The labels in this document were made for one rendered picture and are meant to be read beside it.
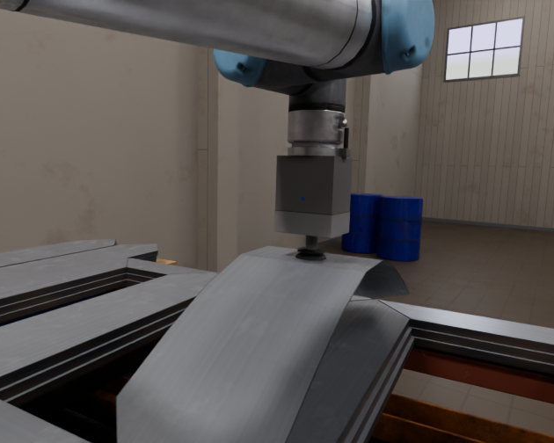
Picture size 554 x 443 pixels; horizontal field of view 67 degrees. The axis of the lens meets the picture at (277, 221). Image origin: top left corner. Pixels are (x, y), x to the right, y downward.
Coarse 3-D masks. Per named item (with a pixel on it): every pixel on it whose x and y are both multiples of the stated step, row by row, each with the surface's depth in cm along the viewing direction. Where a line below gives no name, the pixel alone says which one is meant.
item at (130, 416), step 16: (128, 400) 40; (128, 416) 39; (144, 416) 38; (160, 416) 38; (128, 432) 37; (144, 432) 37; (160, 432) 37; (176, 432) 36; (192, 432) 36; (208, 432) 36
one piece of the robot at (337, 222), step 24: (288, 168) 55; (312, 168) 53; (336, 168) 52; (288, 192) 55; (312, 192) 53; (336, 192) 53; (288, 216) 55; (312, 216) 54; (336, 216) 53; (312, 240) 57
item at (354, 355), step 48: (48, 288) 98; (96, 288) 108; (144, 336) 79; (336, 336) 73; (384, 336) 74; (432, 336) 80; (480, 336) 77; (0, 384) 57; (48, 384) 61; (336, 384) 57; (384, 384) 62; (336, 432) 46
